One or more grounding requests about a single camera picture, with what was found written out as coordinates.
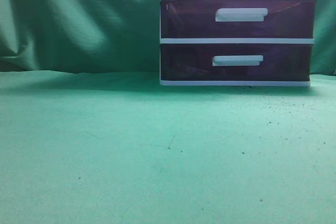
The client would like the white plastic drawer cabinet frame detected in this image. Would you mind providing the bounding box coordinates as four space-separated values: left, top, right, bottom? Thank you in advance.
160 0 317 86

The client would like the middle purple translucent drawer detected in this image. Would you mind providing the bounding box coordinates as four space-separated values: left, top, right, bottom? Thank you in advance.
161 0 316 38

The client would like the green cloth backdrop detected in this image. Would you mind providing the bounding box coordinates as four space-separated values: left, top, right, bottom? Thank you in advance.
1 0 335 223

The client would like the purple translucent drawer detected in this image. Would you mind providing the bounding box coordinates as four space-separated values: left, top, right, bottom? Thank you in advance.
161 0 316 38
160 44 312 81

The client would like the bottom purple translucent drawer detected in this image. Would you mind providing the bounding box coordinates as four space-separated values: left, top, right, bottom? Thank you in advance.
160 44 312 81

